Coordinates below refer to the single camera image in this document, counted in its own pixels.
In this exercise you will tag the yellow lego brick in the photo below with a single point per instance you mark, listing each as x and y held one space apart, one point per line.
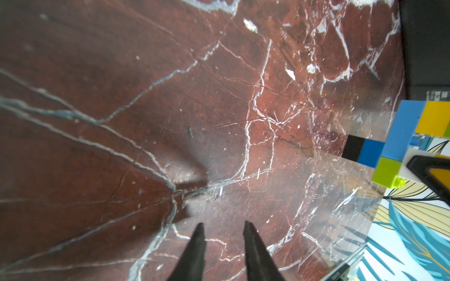
435 119

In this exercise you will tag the yellow black toolbox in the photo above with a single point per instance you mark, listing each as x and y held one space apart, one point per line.
425 32

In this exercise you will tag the lime green lego brick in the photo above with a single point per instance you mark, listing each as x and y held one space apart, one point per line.
386 174

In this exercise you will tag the blue 2x4 lego brick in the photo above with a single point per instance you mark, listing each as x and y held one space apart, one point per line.
403 128

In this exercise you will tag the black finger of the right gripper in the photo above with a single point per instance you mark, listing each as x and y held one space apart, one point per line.
420 166

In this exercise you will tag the dark blue lego brick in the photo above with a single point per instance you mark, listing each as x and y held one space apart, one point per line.
370 153

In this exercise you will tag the orange-yellow lego brick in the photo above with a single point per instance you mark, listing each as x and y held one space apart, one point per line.
442 176

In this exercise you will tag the black lego brick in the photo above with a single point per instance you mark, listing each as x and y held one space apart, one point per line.
353 148

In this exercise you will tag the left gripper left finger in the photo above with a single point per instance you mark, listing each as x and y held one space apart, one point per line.
191 263

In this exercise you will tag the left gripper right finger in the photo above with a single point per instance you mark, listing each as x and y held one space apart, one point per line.
259 263

